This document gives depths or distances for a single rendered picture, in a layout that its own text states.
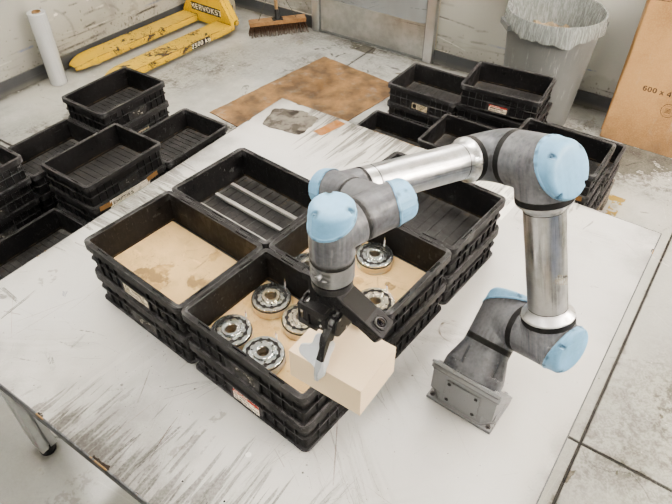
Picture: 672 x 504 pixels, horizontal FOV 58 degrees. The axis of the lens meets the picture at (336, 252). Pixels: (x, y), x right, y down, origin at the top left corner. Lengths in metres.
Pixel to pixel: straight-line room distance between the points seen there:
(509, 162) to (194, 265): 0.93
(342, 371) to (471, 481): 0.51
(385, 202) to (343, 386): 0.35
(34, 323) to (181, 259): 0.45
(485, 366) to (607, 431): 1.14
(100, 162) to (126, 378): 1.40
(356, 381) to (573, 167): 0.56
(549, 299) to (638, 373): 1.45
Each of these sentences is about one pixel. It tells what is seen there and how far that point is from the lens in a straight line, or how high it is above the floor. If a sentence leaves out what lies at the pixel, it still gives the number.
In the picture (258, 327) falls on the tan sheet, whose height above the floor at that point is 0.83.
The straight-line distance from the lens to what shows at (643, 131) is 4.11.
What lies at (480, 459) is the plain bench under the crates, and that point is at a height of 0.70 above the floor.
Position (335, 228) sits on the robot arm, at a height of 1.43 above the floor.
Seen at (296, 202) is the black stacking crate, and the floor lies 0.83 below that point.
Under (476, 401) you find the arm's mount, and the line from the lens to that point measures 1.51.
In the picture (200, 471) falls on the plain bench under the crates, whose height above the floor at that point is 0.70.
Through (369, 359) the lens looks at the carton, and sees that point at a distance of 1.14.
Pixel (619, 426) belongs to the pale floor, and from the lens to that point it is 2.59.
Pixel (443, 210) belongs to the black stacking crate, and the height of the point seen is 0.83.
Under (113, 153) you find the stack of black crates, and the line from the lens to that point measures 2.95.
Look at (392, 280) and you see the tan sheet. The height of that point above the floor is 0.83.
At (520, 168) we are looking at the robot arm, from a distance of 1.23.
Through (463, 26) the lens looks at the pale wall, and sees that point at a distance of 4.58.
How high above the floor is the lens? 2.02
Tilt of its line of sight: 43 degrees down
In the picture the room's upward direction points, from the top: straight up
